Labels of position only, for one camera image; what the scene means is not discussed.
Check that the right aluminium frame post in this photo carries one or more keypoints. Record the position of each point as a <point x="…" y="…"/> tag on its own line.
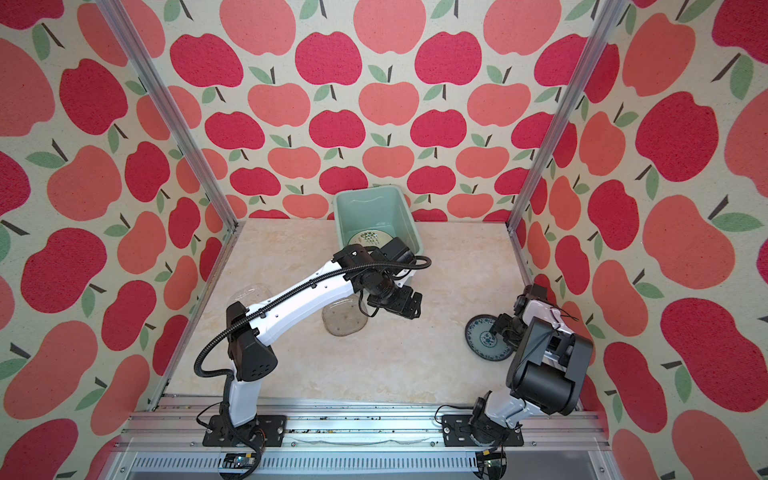
<point x="596" y="43"/>

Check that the light green plastic bin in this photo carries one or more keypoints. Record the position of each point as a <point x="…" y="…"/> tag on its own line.
<point x="382" y="208"/>

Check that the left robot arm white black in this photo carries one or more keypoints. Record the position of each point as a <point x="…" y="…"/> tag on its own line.
<point x="250" y="339"/>

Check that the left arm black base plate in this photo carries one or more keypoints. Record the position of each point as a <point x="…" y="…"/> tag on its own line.
<point x="263" y="430"/>

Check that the aluminium frame post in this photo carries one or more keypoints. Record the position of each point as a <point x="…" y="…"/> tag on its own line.
<point x="596" y="43"/>
<point x="130" y="40"/>

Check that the front aluminium rail base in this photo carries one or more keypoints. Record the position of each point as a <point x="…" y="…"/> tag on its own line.
<point x="353" y="440"/>

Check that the left aluminium frame post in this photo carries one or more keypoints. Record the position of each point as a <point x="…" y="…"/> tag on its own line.
<point x="130" y="40"/>

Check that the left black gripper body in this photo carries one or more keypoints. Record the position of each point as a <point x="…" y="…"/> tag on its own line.
<point x="391" y="295"/>

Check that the grey clear glass plate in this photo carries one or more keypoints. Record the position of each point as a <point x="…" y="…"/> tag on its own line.
<point x="343" y="317"/>

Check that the cream plate with plant motif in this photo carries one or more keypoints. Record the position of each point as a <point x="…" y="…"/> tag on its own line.
<point x="370" y="238"/>

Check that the blue white patterned plate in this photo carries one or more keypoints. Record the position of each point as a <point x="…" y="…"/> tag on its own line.
<point x="483" y="342"/>

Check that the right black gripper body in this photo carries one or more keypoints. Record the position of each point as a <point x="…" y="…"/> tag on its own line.
<point x="510" y="331"/>

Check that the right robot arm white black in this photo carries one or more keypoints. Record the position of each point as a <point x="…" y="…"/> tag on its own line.
<point x="549" y="362"/>

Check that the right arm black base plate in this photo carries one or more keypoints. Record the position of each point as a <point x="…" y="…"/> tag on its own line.
<point x="461" y="431"/>

